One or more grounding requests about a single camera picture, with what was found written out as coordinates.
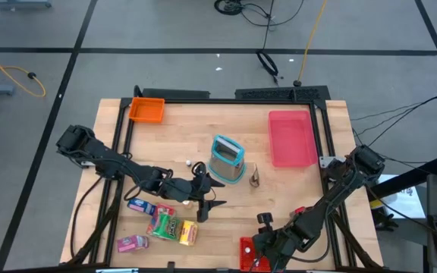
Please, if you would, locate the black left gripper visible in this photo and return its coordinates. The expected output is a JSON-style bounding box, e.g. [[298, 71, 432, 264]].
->
[[158, 174, 228, 224]]

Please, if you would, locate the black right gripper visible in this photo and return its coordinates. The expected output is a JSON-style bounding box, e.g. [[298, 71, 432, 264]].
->
[[251, 224, 294, 272]]

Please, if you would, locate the blue grey basket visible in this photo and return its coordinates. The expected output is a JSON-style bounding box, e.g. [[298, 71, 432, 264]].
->
[[207, 133, 247, 185]]

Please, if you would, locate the yellow Corn Pops cereal box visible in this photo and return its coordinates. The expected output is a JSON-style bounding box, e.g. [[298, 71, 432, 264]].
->
[[178, 220, 200, 247]]

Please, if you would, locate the green Apple Jacks cereal box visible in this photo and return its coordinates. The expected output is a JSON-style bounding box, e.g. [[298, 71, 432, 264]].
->
[[150, 212, 184, 241]]

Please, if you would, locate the blue Frosted Flakes cereal box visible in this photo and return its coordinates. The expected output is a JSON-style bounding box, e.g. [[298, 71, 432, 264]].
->
[[127, 197, 157, 216]]

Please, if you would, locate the red plastic basket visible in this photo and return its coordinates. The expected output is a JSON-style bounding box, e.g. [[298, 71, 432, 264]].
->
[[239, 237, 280, 273]]

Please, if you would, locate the red cereal box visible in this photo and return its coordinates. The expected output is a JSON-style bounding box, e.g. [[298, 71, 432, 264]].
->
[[146, 203, 178, 236]]

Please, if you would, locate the small pink box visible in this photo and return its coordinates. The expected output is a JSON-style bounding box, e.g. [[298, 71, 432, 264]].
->
[[116, 234, 150, 254]]

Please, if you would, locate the pink plastic bin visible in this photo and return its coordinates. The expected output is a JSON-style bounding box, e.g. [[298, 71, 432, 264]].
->
[[267, 110, 319, 168]]

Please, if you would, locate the metal mounting plate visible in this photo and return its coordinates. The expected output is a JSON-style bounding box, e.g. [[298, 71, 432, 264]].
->
[[319, 155, 337, 169]]

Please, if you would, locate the orange plastic basket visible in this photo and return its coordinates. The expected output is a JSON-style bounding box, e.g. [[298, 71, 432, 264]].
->
[[128, 96, 166, 124]]

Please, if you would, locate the black flat bar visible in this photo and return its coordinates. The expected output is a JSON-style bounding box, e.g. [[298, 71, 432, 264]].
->
[[141, 88, 211, 100]]

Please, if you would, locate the black clamp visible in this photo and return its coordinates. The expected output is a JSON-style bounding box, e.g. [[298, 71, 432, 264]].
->
[[373, 208, 400, 232]]

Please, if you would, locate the black perforated plate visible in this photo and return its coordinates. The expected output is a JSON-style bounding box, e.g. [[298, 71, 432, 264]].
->
[[234, 85, 332, 102]]

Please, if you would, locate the white paper sheet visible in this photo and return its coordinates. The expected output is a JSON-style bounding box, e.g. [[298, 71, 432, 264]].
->
[[369, 173, 417, 220]]

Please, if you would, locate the black desk leg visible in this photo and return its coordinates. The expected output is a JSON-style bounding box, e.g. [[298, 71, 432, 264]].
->
[[366, 155, 437, 202]]

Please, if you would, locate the grey rolling stand base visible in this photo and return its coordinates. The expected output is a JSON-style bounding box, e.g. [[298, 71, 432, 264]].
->
[[0, 0, 52, 10]]

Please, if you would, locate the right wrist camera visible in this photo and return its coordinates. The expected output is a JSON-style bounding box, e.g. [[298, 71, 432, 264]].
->
[[256, 212, 275, 233]]

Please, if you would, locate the black table frame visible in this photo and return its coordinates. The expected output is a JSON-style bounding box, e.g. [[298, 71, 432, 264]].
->
[[59, 85, 385, 273]]

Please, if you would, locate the black cable loop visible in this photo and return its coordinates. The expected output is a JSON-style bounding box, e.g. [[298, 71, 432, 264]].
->
[[256, 50, 280, 85]]

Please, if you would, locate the long yellow cable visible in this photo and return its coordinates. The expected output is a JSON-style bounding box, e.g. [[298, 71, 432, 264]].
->
[[296, 0, 329, 86]]

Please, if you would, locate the black cable coil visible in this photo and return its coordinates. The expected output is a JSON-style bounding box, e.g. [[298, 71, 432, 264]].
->
[[213, 0, 244, 16]]

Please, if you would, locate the looped yellow floor cable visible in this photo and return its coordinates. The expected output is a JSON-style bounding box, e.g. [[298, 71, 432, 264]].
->
[[0, 39, 47, 99]]

